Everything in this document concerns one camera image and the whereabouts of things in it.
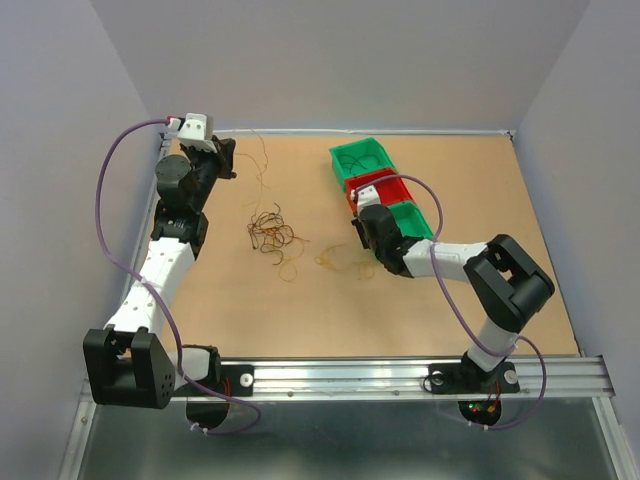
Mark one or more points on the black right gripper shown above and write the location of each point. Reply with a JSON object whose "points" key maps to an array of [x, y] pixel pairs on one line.
{"points": [[359, 227]]}

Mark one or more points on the aluminium mounting rail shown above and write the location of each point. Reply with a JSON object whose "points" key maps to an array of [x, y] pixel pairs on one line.
{"points": [[401, 379]]}

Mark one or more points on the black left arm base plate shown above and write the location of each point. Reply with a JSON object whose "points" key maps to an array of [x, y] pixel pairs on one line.
{"points": [[235, 380]]}

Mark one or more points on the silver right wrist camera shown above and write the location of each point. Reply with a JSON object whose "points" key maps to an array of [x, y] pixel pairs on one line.
{"points": [[365, 197]]}

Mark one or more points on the near green plastic bin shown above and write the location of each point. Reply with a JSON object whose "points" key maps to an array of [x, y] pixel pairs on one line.
{"points": [[410, 220]]}

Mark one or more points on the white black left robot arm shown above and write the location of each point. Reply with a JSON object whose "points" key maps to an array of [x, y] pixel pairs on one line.
{"points": [[127, 363]]}

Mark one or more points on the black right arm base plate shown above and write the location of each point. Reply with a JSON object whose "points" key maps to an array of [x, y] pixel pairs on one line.
{"points": [[467, 379]]}

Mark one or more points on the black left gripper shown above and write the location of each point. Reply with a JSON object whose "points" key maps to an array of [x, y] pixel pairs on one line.
{"points": [[223, 157]]}

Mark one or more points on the green plastic bin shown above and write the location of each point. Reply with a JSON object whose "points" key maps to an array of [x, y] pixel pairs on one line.
{"points": [[410, 220], [358, 157]]}

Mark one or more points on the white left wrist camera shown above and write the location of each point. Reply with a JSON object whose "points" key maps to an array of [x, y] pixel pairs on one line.
{"points": [[197, 132]]}

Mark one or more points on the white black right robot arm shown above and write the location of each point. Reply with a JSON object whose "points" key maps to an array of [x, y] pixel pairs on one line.
{"points": [[509, 284]]}

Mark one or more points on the red plastic bin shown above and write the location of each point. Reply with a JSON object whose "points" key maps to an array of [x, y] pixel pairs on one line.
{"points": [[391, 191]]}

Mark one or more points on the far green plastic bin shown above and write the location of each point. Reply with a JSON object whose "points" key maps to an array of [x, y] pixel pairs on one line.
{"points": [[358, 157]]}

